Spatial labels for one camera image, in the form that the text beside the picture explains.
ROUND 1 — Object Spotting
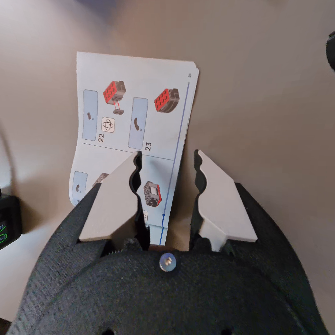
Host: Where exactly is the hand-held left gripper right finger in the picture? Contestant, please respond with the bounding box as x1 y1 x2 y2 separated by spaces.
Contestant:
189 149 259 252

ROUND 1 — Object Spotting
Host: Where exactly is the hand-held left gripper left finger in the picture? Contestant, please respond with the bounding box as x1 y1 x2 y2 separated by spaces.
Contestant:
78 151 151 251

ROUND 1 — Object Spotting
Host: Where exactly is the instruction booklet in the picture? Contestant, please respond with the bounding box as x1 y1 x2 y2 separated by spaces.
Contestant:
69 51 200 246

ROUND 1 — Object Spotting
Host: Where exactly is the red black toy brick build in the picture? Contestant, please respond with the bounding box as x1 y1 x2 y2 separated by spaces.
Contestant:
325 31 335 73

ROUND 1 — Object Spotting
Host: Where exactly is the grey desk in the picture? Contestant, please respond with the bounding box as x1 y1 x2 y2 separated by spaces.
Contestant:
0 0 335 296

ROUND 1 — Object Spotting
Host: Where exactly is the black cabled device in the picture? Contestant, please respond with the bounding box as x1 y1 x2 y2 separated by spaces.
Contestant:
0 194 23 251

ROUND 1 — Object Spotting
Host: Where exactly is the black cable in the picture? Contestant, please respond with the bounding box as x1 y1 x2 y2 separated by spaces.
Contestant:
0 123 16 195

